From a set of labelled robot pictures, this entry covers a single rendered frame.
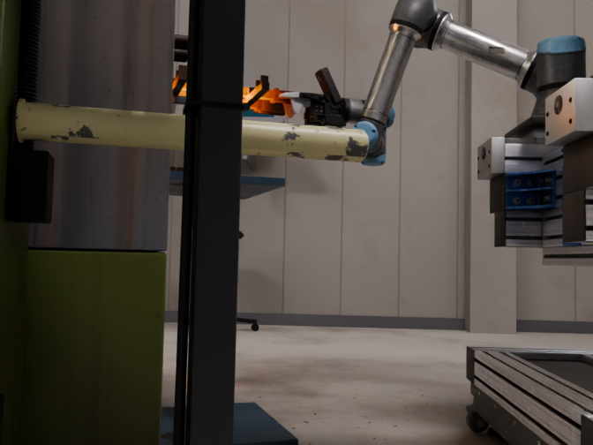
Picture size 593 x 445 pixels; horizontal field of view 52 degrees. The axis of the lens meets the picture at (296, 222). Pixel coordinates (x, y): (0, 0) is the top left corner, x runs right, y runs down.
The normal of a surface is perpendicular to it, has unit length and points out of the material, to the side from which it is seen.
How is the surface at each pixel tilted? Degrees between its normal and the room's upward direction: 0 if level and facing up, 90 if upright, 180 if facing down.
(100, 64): 90
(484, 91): 90
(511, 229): 90
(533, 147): 90
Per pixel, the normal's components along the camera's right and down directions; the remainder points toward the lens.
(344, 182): -0.04, -0.06
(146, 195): 0.26, -0.05
